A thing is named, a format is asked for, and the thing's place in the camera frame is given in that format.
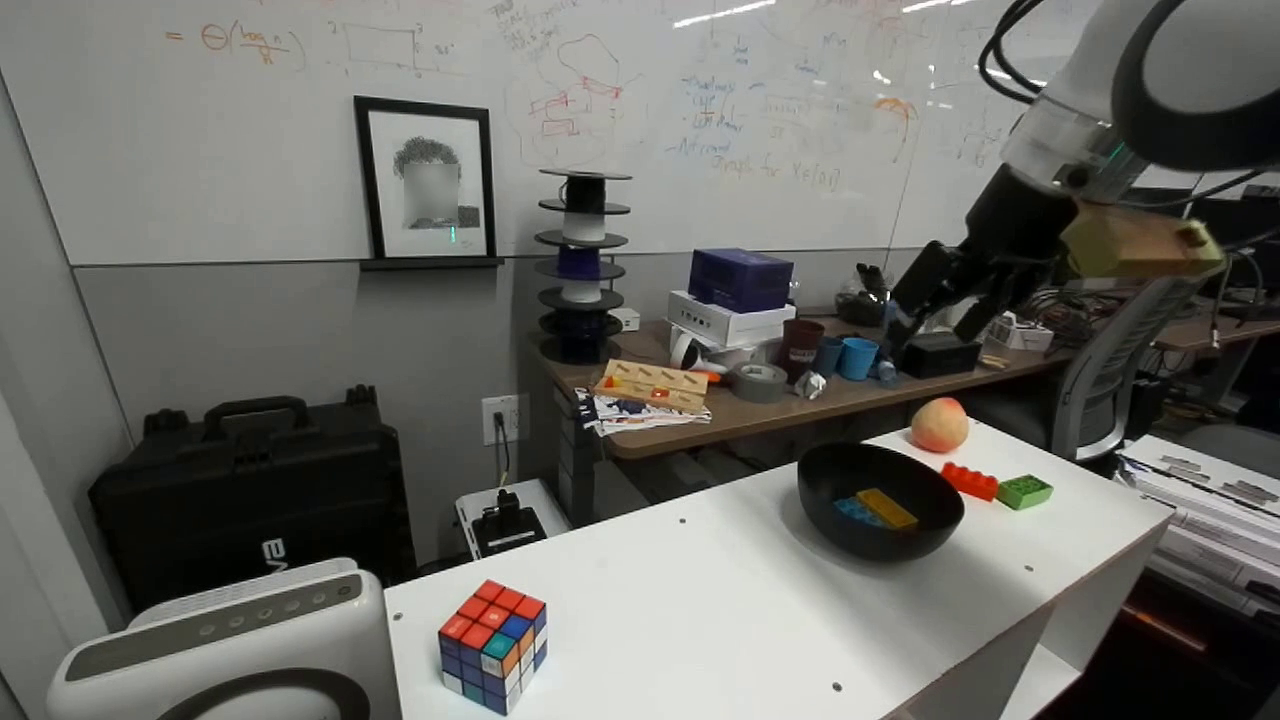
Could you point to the pile of magazines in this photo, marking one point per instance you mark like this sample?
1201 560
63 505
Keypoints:
625 417

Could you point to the wall socket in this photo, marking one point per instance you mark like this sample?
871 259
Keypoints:
501 419

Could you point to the peach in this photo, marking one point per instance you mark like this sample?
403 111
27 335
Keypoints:
939 425

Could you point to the black framed picture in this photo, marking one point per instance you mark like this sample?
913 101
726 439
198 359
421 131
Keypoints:
380 180

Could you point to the stack of white panels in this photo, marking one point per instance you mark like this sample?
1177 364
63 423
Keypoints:
1215 520

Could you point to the blue toy block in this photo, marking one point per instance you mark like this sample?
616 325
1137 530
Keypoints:
852 510

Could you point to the brown desk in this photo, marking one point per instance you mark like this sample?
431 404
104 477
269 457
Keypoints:
760 415

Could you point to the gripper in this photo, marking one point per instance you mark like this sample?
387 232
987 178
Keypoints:
1015 225

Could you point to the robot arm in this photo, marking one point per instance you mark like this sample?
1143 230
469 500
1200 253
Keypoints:
1100 40

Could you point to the green toy block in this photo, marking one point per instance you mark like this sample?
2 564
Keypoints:
1024 491

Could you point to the black bowl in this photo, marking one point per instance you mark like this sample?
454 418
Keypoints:
850 535

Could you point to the white box with black charger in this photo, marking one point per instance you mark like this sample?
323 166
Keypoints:
510 520

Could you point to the brown cup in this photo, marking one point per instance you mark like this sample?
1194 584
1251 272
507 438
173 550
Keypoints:
800 350

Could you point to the grey office chair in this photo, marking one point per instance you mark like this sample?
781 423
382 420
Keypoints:
1105 380

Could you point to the colourful puzzle cube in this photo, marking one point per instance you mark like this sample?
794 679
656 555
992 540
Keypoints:
492 645

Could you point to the white round device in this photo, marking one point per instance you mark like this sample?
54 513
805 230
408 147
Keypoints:
688 350

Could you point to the small white adapter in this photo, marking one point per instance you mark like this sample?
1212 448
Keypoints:
625 320

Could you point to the crumpled paper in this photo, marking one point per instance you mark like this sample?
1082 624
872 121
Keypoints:
810 385

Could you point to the wooden peg board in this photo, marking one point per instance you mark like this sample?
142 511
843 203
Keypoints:
652 385

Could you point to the red toy block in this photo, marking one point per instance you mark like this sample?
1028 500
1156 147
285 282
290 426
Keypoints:
969 481

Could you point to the blue cup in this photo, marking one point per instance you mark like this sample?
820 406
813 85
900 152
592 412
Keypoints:
858 358
827 356

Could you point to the white air purifier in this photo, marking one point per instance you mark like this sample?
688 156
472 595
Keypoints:
230 640

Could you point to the roll of grey tape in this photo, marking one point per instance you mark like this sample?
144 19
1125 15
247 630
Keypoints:
758 383

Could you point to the purple box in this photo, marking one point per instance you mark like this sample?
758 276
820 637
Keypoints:
740 280

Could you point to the yellow toy block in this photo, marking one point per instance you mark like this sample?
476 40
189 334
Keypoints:
886 507

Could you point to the small white box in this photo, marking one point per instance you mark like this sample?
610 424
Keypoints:
1022 333

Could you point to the stack of filament spools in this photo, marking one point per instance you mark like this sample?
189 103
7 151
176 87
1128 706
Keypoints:
583 270

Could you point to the whiteboard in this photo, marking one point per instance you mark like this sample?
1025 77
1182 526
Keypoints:
200 130

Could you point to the black hard case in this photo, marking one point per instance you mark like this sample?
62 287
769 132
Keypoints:
250 500

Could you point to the white cardboard box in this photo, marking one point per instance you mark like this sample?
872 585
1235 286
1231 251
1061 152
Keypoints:
725 322

